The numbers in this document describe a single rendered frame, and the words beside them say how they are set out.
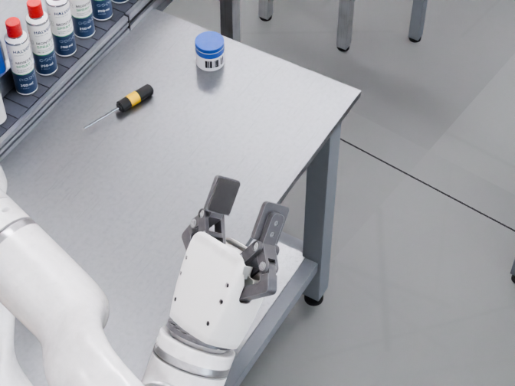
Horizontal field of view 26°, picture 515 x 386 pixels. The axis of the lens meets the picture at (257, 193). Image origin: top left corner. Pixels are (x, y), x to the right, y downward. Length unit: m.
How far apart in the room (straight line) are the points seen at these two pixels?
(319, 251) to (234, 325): 1.91
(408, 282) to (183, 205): 1.10
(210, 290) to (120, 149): 1.43
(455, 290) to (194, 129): 1.11
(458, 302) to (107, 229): 1.29
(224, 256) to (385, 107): 2.71
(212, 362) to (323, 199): 1.74
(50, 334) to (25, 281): 0.07
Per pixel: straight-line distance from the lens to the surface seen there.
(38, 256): 1.23
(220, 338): 1.15
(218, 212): 1.20
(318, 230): 2.98
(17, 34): 2.52
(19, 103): 2.62
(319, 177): 2.82
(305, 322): 3.24
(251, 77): 2.70
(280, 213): 1.13
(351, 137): 3.71
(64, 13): 2.62
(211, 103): 2.63
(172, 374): 1.16
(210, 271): 1.15
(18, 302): 1.23
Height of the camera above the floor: 2.69
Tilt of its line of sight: 50 degrees down
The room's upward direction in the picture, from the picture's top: straight up
